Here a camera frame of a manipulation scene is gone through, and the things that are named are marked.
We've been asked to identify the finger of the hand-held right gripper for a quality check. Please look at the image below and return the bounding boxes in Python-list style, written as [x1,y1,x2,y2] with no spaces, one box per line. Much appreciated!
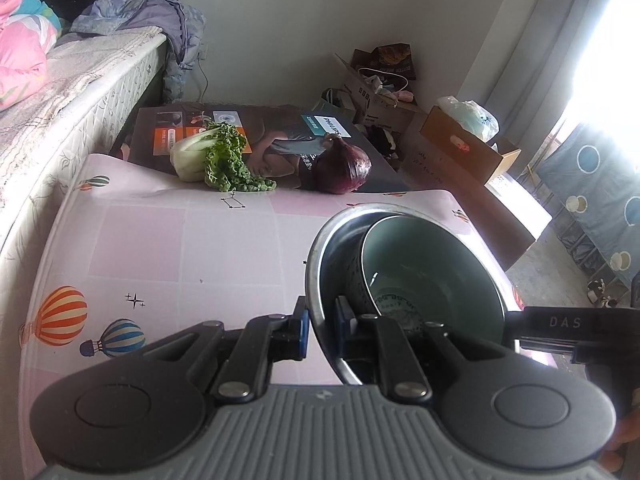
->
[505,309,526,341]

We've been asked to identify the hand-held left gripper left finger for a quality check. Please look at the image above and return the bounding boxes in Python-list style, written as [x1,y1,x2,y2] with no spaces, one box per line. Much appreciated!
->
[145,296,309,407]

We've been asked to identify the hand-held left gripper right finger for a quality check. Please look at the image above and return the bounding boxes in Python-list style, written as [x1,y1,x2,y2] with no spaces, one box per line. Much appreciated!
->
[335,296,506,404]

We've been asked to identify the medium steel bowl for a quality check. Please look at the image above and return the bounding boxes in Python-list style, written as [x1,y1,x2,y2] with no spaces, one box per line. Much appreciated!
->
[304,203,522,387]

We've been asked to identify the teal ceramic bowl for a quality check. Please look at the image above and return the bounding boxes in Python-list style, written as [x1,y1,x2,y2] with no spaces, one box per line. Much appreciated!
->
[357,214,507,342]

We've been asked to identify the pair of sneakers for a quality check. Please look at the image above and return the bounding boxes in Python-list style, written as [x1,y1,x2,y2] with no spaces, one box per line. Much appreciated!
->
[587,280,621,309]

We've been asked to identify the blue hanging blanket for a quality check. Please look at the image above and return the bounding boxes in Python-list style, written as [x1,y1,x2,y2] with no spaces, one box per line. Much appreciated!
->
[534,122,640,292]

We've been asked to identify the pink printed tablecloth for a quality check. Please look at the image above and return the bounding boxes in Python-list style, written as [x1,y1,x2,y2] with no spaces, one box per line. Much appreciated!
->
[0,152,526,480]

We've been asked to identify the red onion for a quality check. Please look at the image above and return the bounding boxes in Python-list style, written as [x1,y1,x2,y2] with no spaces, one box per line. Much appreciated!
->
[313,135,372,196]

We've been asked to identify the brown cardboard box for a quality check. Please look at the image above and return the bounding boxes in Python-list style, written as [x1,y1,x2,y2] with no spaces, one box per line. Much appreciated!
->
[418,105,522,186]

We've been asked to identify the napa cabbage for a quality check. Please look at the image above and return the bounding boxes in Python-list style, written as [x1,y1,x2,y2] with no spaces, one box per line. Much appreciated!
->
[168,122,277,194]

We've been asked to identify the dark printed appliance box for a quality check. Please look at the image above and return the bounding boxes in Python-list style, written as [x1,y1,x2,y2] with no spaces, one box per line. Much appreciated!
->
[107,102,411,194]

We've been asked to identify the light plastic bag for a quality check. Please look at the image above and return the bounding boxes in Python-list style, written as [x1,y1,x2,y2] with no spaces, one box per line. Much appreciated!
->
[438,95,500,142]

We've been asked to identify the open cardboard box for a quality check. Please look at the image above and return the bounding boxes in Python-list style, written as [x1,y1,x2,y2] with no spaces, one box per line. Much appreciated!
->
[332,50,426,134]

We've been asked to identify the dark snack bag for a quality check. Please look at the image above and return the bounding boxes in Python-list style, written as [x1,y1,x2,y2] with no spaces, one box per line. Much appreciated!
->
[370,43,417,81]

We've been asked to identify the white window curtain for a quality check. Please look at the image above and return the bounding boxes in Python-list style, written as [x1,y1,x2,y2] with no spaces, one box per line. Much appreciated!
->
[459,0,627,128]

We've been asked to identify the white mattress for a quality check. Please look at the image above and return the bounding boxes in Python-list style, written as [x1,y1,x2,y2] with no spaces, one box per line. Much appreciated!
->
[0,30,169,262]

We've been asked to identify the purple crumpled clothes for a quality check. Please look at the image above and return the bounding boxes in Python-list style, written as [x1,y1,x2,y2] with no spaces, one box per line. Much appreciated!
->
[69,0,207,107]

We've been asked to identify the pink quilt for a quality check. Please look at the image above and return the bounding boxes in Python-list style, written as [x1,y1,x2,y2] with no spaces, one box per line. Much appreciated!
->
[0,0,66,111]

